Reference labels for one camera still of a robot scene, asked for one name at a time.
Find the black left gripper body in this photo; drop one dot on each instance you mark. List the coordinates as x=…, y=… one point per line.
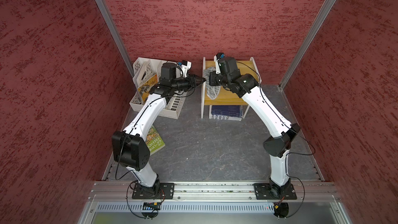
x=181, y=83

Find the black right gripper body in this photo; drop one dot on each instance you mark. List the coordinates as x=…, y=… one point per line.
x=218, y=79

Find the grey patterned cloth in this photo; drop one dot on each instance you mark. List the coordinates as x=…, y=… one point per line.
x=211, y=91

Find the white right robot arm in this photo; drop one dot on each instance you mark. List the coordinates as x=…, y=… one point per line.
x=282, y=131

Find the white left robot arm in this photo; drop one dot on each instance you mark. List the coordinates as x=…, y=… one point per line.
x=129, y=146

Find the wooden white-framed bookshelf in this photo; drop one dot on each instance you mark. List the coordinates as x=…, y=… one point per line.
x=228, y=98

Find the dark blue book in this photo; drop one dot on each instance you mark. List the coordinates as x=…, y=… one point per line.
x=227, y=110

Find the white book with black lettering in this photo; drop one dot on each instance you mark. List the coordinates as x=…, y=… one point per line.
x=221, y=117

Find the yellow magazine in organizer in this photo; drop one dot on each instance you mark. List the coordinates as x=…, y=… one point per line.
x=144, y=89

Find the green treehouse book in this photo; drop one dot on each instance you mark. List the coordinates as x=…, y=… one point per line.
x=153, y=141

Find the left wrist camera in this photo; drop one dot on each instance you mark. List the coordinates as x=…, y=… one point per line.
x=185, y=67

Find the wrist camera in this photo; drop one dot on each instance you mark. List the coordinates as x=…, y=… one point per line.
x=217, y=57
x=185, y=67

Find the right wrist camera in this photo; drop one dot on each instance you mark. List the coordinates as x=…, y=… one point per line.
x=217, y=57

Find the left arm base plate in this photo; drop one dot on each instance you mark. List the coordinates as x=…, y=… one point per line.
x=160, y=191

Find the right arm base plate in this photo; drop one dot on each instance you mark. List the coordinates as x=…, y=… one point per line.
x=266, y=191

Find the right aluminium corner post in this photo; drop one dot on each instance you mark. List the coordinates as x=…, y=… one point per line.
x=312, y=32

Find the aluminium corner post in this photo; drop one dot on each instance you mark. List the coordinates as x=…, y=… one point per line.
x=312, y=32
x=115, y=35

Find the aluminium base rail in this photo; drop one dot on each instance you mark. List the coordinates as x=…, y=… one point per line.
x=218, y=191

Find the left aluminium corner post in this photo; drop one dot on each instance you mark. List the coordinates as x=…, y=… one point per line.
x=115, y=35

